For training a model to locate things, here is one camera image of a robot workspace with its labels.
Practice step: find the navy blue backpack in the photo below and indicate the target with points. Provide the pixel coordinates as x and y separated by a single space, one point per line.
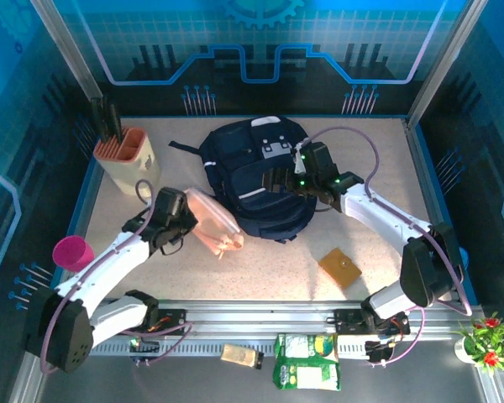
243 176

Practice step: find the clear pink pencil pouch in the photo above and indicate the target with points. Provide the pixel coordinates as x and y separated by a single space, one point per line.
214 222

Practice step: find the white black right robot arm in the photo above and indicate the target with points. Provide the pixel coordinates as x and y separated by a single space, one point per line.
374 210

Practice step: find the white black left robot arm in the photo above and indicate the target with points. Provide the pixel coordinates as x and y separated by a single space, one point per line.
109 260

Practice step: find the green snack bag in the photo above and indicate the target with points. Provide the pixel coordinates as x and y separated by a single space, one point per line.
306 375
306 346

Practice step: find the cream knife holder orange top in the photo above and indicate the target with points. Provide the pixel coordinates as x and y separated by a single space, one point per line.
138 176

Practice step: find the brown leather wallet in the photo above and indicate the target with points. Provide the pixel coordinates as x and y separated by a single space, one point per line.
340 268

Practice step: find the pink plastic cup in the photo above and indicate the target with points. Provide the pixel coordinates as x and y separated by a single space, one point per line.
71 254

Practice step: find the small controller board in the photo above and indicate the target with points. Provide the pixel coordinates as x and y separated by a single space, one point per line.
378 350
143 348

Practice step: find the yellow sponge block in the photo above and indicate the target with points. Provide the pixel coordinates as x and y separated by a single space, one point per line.
239 356

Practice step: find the potted plant red flowers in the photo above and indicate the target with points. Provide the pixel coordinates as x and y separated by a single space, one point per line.
487 344

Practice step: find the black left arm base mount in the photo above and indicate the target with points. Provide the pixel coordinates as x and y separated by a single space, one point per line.
172 321

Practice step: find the aluminium frame rail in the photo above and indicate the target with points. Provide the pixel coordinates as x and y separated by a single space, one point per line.
256 319

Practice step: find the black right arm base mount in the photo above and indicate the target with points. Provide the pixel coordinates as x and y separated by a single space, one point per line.
346 321

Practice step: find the aluminium frame post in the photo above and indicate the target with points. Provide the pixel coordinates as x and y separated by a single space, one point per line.
66 46
444 63

